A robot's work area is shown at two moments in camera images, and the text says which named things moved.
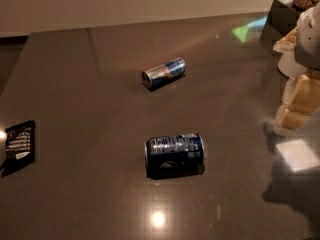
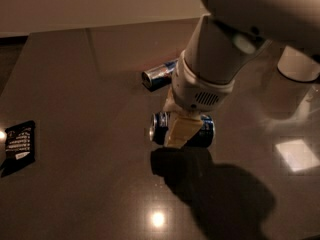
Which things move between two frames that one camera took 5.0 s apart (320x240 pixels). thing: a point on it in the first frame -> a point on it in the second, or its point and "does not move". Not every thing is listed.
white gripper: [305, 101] -> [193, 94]
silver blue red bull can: [164, 73] does not move
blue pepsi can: [174, 155] -> [201, 137]
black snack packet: [20, 143] does not move
